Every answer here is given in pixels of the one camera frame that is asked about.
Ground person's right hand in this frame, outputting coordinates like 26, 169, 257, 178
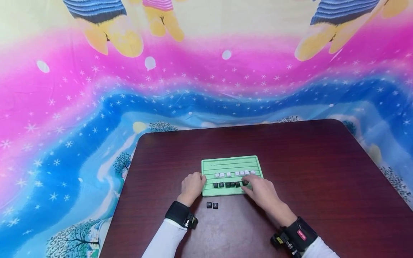
241, 175, 298, 227

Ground row of white keycaps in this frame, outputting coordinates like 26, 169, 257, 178
214, 170, 256, 178

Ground person's right forearm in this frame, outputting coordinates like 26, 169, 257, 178
302, 236, 340, 258

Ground person's left hand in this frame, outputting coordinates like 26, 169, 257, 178
177, 172, 207, 207

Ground black wrist band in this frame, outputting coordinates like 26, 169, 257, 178
165, 201, 199, 230
270, 216, 318, 258

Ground person's left forearm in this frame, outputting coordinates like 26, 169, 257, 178
142, 219, 188, 258

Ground green ridged plastic tray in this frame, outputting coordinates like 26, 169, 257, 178
201, 155, 264, 197

